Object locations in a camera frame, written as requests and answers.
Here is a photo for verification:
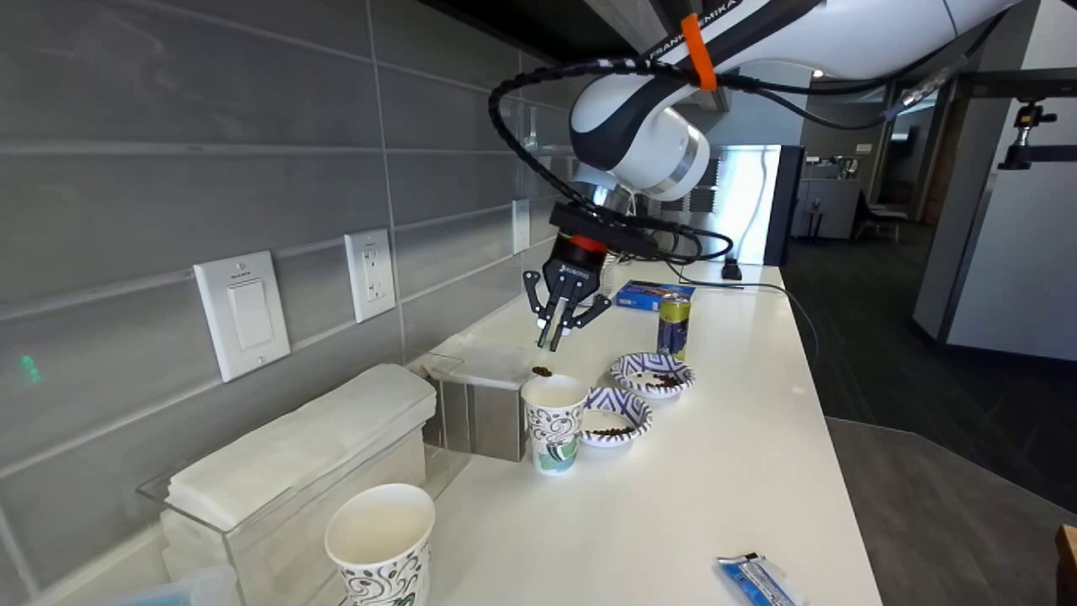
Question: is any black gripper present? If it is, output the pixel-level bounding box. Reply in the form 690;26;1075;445
518;253;615;353

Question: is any blue patterned paper bowl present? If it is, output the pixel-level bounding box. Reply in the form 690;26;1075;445
605;350;696;406
575;383;652;455

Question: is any patterned white paper cup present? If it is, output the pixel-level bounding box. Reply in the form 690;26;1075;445
321;480;437;606
518;370;590;479

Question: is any blue flat box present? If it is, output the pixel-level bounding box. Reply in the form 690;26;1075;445
614;276;696;316

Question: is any napkin dispenser with white napkins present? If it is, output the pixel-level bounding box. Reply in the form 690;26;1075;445
136;359;443;606
408;329;540;464

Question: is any yellow and blue drink can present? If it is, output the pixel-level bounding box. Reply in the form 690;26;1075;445
657;282;694;363

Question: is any blue and white snack packet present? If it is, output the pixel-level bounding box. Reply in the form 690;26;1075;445
711;547;800;606

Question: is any dark office chair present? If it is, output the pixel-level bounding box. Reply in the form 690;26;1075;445
851;187;917;245

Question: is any light wooden board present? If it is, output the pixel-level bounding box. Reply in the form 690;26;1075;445
1053;521;1077;606

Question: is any white wall power outlet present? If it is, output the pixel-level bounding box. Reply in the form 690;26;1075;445
340;225;400;326
510;198;532;256

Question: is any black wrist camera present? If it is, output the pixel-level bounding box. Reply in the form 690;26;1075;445
549;201;677;259

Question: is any black corrugated cable conduit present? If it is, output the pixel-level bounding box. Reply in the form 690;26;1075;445
484;53;736;265

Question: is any orange strap on arm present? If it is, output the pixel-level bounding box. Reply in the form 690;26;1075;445
677;10;724;98

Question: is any white light switch plate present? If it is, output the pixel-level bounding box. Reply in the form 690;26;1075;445
192;250;297;383

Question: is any black camera on stand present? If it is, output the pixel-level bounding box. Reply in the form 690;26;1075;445
951;65;1077;176

